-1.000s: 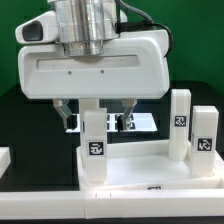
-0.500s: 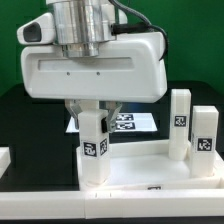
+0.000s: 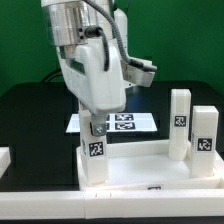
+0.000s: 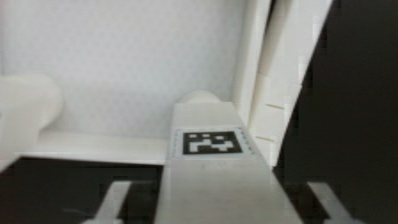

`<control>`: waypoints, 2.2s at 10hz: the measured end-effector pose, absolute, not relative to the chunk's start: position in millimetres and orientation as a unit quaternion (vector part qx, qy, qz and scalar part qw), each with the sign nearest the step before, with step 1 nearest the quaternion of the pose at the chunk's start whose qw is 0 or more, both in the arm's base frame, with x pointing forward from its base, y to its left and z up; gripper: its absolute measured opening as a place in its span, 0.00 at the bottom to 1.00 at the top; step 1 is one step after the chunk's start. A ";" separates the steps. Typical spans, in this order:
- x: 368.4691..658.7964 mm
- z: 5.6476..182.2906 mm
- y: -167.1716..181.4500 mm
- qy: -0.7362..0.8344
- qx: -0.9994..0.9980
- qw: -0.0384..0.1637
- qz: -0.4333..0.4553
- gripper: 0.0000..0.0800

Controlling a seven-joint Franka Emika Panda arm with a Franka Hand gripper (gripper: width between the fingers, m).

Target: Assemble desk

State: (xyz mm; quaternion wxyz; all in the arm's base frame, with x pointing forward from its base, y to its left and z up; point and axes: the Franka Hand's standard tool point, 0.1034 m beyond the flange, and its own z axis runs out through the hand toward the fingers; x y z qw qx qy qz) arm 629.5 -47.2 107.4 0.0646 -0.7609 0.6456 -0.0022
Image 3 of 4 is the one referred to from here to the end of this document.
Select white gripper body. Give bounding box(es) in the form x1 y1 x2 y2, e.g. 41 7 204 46
56 38 126 114

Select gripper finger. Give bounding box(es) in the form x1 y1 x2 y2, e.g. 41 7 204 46
91 114 107 137

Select white desk top tray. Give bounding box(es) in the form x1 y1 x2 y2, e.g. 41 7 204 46
76 140 224 191

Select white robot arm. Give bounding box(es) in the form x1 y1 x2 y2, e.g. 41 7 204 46
41 0 141 137

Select white marker sheet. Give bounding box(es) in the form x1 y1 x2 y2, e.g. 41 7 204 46
66 112 157 133

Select white front fence bar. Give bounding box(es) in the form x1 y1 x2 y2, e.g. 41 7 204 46
0 189 224 220

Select white left fence block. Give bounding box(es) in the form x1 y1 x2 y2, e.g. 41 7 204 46
0 147 11 178

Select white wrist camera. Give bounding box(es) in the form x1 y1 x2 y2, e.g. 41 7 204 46
121 58 157 88

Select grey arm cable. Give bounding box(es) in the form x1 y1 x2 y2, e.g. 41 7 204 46
83 0 158 72

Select black cables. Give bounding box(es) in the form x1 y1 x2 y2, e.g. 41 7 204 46
40 68 64 84

